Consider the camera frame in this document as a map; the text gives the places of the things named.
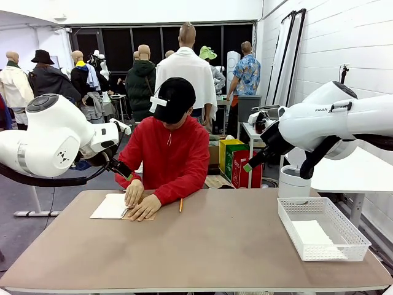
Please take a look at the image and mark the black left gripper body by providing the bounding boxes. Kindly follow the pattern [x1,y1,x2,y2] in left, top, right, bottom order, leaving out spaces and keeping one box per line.
[107,158,132,179]

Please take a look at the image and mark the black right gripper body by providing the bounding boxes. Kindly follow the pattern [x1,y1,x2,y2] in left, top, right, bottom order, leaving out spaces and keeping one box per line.
[247,144,285,170]

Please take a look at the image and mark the spiral notebook with kraft cover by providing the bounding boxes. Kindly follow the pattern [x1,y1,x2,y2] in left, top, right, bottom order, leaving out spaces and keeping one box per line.
[89,192,157,221]

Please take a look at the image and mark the person's right forearm red sleeve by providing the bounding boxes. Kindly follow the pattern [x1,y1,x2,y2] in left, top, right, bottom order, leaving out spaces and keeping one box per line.
[115,165,144,190]

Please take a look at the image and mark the person's left forearm red sleeve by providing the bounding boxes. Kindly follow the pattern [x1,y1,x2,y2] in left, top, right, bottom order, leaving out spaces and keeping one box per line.
[153,173,206,207]

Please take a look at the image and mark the person's right hand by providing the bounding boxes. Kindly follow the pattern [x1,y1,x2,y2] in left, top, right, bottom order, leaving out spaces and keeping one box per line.
[124,179,145,209]

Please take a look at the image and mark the person's left hand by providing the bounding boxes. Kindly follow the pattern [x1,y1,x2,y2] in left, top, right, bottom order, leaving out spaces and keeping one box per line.
[128,194,163,222]

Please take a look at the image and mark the red shopping bag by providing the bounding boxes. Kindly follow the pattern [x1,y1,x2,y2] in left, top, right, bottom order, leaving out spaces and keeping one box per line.
[232,149,262,189]

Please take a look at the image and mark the small white side table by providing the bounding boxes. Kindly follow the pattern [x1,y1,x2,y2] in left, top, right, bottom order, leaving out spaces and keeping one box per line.
[241,121,268,189]

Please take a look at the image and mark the white cylindrical bin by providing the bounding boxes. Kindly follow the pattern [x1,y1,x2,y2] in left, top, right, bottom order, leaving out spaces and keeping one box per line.
[278,165,313,199]

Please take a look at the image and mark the person in red jacket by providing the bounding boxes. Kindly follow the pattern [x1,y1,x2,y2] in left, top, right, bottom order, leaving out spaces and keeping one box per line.
[115,104,211,207]

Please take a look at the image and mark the grey waste bin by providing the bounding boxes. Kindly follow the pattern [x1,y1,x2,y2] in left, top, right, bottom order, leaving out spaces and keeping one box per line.
[238,95,262,123]

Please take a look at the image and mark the white cross-shaped cap tag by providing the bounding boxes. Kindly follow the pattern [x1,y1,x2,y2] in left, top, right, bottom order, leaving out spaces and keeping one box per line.
[149,95,168,113]

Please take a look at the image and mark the mannequin in floral shirt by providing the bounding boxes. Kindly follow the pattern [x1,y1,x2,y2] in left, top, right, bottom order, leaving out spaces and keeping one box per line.
[226,41,262,139]

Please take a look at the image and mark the mannequin in dark puffer jacket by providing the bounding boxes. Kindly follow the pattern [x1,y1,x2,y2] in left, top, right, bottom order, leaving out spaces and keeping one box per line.
[125,44,157,122]

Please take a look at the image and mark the large white table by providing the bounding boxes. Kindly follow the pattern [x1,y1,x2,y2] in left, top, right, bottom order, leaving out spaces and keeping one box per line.
[284,147,393,228]

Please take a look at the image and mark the black baseball cap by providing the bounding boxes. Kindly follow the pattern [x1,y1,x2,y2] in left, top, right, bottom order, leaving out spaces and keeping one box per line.
[152,77,197,124]

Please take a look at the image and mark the white tower air conditioner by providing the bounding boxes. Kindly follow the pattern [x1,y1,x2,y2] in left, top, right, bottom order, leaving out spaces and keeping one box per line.
[226,50,242,93]

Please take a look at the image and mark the white stand with T-foot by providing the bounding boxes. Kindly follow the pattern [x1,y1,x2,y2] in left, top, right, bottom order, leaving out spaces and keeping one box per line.
[14,186,61,218]

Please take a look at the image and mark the white paper sheet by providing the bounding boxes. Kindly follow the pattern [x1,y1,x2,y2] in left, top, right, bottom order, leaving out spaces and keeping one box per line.
[290,219,348,259]

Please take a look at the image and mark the mannequin with yellow scarf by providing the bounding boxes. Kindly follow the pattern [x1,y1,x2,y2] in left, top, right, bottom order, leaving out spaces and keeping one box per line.
[70,50,102,105]

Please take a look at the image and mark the black-framed reflector panels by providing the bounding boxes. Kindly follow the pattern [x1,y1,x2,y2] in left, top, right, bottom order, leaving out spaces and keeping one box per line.
[265,8,307,107]

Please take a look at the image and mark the mannequin with black hat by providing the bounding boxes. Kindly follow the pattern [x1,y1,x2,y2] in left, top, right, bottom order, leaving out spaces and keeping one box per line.
[28,49,82,104]

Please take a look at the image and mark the mannequin with green hat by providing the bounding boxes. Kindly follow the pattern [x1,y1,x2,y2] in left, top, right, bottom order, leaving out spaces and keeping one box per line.
[198,45,227,93]

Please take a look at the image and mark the mannequin in white cape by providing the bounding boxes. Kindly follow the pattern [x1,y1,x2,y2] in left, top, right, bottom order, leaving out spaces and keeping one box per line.
[155,22,219,133]

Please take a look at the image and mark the white plastic mesh basket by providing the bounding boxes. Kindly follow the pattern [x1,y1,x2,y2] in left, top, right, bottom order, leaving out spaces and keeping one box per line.
[277,197,372,262]

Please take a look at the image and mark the mannequin in cream jacket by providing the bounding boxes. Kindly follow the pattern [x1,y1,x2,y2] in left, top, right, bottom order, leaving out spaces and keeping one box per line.
[0,51,34,130]

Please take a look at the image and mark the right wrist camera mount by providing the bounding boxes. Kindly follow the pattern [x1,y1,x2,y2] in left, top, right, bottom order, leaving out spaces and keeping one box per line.
[247,104,280,135]

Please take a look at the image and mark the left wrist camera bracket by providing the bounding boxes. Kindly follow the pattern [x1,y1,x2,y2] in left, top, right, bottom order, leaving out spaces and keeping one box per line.
[109,118,132,136]

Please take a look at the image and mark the black right arm cable sleeve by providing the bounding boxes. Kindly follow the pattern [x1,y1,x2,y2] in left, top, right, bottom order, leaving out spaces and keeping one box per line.
[299,133,393,181]

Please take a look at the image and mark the black arm cable sleeve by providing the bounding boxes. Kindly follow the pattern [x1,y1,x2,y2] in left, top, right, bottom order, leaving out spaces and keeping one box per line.
[299,133,393,181]
[0,144,123,187]

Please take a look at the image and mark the black left arm cable sleeve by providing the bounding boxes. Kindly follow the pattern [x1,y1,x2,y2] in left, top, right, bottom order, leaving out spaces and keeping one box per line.
[0,144,123,187]

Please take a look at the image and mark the small black wall tripod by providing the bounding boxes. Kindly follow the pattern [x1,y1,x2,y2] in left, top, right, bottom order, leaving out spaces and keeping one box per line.
[339,63,351,84]

